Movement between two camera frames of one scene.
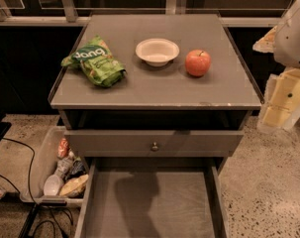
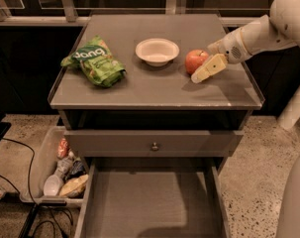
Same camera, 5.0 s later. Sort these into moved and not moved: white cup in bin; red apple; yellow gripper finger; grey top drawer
Moved: yellow gripper finger
Not moved: white cup in bin; red apple; grey top drawer
